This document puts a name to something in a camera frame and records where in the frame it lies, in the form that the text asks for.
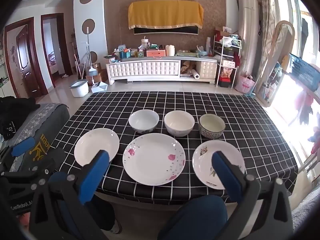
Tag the arched standing mirror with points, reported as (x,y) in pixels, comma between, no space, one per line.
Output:
(280,45)

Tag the dark garment on clothesline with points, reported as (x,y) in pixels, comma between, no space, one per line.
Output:
(305,30)

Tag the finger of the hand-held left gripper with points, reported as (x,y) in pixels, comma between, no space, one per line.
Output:
(53,158)
(23,146)

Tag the white metal shelf rack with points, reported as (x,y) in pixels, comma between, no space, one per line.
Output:
(226,48)

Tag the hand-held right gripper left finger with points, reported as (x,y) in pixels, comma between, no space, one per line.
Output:
(96,175)

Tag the white mop bucket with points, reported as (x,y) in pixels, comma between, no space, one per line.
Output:
(78,90)

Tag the white plastic jug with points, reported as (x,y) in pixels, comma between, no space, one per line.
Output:
(170,51)

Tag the patterned beige curtain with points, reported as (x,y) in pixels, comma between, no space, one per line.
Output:
(267,10)

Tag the pink bag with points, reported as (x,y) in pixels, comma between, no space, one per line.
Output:
(245,85)

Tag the black cloth with gold print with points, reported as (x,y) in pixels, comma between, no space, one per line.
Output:
(41,142)

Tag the large pink flower plate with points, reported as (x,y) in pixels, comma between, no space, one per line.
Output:
(150,162)

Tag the grey broom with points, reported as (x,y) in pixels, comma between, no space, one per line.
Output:
(93,71)

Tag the white tower air conditioner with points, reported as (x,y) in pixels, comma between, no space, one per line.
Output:
(247,30)

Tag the yellow television cover cloth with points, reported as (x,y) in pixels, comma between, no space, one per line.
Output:
(165,13)

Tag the black jacket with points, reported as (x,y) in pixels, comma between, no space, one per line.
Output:
(15,115)

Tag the cardboard box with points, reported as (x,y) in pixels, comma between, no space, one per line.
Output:
(97,78)

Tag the floral print deep plate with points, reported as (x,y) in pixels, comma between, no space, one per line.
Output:
(203,160)

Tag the plain white plate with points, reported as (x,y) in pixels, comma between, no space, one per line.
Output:
(92,142)

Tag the white tufted television cabinet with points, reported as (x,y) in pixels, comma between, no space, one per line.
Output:
(145,70)

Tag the black television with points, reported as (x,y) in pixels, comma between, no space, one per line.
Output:
(165,30)

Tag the blue plastic basket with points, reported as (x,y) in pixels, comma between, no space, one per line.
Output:
(303,71)

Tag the dark red wooden door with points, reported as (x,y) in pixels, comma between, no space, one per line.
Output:
(23,55)

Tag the round brown wall disc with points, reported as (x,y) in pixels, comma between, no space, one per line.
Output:
(94,56)
(91,30)

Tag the patterned rim bowl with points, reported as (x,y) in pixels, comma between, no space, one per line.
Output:
(212,127)

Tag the red hanging garment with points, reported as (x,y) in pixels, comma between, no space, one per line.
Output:
(303,100)

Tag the person's right leg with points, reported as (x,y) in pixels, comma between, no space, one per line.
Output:
(200,217)

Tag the black hanging garment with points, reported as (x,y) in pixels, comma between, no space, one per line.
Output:
(305,116)

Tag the white paper roll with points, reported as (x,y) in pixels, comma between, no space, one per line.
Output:
(195,75)

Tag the white plastic bag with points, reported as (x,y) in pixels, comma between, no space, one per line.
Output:
(227,42)

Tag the blue and white bowl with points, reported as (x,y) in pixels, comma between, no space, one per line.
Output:
(143,120)

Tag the orange storage box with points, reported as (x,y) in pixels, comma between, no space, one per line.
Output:
(156,53)

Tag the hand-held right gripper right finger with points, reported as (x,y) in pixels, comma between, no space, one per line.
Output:
(226,177)

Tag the black checked tablecloth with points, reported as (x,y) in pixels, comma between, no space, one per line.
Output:
(175,100)

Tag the dark red door frame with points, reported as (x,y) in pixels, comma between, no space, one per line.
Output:
(63,42)

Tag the white tumbler with straw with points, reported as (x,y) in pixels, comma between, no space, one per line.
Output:
(145,43)

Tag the red box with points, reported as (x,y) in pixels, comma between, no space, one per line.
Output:
(225,82)

